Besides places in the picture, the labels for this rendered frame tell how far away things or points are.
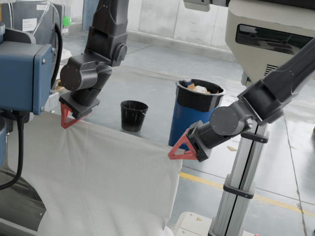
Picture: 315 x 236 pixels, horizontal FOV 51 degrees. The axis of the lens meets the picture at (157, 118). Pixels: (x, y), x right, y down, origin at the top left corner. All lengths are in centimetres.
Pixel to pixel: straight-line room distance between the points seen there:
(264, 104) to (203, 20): 816
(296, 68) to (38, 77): 45
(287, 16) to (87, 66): 63
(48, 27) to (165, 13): 812
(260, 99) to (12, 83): 46
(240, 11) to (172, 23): 794
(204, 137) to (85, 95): 29
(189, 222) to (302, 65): 140
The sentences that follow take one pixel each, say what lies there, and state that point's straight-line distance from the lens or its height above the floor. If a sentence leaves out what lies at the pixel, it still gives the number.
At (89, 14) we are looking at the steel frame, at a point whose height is 47.
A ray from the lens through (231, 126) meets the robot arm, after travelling 64.
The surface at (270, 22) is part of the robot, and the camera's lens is 106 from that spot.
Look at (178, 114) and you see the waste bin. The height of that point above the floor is 38.
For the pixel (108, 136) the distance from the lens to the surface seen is 83.
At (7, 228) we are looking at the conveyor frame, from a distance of 158.
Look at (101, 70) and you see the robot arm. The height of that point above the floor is 123.
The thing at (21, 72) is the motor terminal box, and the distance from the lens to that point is 50.
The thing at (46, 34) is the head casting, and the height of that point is 125.
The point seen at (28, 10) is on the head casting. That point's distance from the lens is 91.
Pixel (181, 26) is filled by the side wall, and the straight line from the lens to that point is 895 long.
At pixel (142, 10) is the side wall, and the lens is 924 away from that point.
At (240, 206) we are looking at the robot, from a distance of 150.
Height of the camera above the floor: 142
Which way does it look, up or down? 21 degrees down
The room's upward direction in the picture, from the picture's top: 10 degrees clockwise
